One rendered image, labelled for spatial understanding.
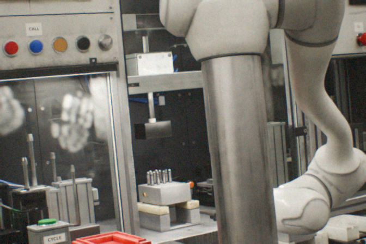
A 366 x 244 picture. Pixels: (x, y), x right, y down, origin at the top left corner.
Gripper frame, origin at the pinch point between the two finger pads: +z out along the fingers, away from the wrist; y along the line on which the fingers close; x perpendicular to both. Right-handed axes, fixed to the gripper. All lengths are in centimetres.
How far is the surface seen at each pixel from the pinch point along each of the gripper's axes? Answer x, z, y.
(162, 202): 5.2, 15.3, -1.7
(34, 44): 43, 1, 42
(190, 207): -3.1, 14.2, -4.2
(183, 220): -3.1, 18.5, -8.4
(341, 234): -31.7, -15.2, -13.7
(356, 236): -35.2, -17.1, -14.6
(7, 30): 49, 2, 45
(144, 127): 4.8, 21.9, 18.9
